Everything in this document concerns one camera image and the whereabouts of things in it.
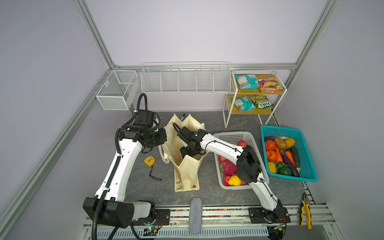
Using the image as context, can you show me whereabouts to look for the white wire wall rack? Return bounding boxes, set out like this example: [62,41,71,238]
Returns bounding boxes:
[141,62,232,94]

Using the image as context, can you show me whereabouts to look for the orange bell pepper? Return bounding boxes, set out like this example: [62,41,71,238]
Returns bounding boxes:
[266,151,278,162]

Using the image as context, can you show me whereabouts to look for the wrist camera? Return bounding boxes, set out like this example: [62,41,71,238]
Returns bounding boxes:
[134,110,160,129]
[178,127,195,141]

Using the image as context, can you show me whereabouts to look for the red apple back right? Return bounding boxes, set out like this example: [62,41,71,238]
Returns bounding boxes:
[238,140,247,148]

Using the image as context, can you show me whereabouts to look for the teal snack bag lower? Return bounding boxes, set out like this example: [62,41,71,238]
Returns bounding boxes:
[230,96,256,113]

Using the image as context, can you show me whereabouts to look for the green bell pepper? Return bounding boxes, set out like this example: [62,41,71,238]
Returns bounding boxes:
[277,162,292,176]

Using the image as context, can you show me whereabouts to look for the red apple front left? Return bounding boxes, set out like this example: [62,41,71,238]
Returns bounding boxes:
[223,176,231,187]

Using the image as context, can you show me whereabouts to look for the white wire cube basket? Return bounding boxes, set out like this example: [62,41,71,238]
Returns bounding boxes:
[96,70,140,111]

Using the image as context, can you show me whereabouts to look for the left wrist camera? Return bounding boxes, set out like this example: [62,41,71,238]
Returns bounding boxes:
[134,110,160,129]

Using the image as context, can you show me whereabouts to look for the red apple middle left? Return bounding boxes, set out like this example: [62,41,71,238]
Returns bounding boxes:
[219,156,227,163]

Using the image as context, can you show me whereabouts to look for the white plastic basket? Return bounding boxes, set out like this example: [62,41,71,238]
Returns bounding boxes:
[214,131,270,190]

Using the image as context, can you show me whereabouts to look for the teal snack bag upper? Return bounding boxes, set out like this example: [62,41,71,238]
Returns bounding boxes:
[235,74,260,90]

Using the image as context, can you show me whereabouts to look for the white two-tier wooden shelf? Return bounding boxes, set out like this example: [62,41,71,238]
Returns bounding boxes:
[222,71,288,128]

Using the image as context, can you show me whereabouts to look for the red apple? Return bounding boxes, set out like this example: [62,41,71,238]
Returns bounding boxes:
[219,156,227,163]
[223,176,231,187]
[238,140,247,148]

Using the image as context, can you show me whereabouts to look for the yellow lemon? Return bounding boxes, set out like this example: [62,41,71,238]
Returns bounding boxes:
[228,175,242,186]

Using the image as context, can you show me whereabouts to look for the orange carrot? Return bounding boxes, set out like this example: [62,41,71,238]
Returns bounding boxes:
[285,151,296,167]
[275,147,283,163]

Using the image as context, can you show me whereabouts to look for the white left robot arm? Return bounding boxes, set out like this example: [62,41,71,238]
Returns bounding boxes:
[83,93,167,240]

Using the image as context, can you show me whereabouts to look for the dark cucumber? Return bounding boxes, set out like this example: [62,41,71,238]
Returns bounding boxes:
[291,147,301,168]

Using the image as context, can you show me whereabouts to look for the cream floral tote bag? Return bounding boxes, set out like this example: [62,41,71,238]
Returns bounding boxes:
[158,113,209,193]

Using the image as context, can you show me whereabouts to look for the yellow tape measure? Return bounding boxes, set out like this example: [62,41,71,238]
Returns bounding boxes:
[144,156,163,181]

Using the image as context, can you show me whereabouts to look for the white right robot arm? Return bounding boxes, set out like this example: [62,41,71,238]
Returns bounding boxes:
[176,127,291,224]

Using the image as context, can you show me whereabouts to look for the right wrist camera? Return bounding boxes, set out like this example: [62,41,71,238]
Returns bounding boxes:
[178,127,195,141]

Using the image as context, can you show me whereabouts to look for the teal snack bag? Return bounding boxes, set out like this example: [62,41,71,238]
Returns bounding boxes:
[230,96,256,113]
[235,74,260,90]

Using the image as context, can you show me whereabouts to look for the pink dragon fruit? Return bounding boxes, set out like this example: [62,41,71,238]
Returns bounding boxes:
[220,160,237,176]

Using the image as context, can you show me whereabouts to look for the grey padded cylinder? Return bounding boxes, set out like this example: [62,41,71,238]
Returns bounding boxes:
[189,197,203,235]

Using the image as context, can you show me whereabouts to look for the yellow mango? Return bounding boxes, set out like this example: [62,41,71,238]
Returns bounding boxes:
[285,138,296,149]

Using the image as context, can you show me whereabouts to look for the yellow black pliers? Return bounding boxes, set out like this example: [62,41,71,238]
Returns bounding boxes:
[299,193,313,230]

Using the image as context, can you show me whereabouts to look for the teal plastic basket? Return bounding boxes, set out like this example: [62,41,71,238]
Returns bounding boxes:
[261,126,318,183]

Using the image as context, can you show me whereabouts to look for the green Fox's candy bag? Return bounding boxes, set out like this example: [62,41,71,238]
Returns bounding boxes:
[249,95,274,110]

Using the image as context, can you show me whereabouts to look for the purple eggplant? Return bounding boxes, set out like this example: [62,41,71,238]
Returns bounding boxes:
[280,150,300,177]

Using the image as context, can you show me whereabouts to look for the brown potato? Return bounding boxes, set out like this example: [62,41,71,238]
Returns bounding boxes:
[274,137,287,150]

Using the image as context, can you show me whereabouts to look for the red tomato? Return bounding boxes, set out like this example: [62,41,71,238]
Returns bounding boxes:
[265,140,276,151]

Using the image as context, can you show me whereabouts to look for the yellow bell pepper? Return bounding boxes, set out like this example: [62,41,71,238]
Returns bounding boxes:
[268,161,277,174]

